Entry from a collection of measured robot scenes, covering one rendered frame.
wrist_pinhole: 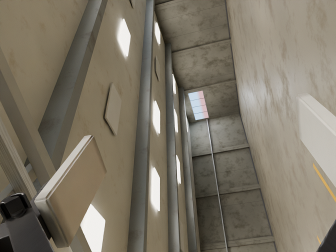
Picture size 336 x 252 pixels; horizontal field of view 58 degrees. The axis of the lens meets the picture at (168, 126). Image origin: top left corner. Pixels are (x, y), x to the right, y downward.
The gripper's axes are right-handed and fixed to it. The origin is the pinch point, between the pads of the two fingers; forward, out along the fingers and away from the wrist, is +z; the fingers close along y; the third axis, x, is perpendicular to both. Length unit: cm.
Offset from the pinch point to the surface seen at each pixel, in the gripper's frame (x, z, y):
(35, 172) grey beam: -98, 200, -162
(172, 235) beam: -691, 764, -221
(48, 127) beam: -105, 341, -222
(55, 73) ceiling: -52, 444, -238
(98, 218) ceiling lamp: -294, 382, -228
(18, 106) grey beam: -39, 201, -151
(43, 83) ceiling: -56, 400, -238
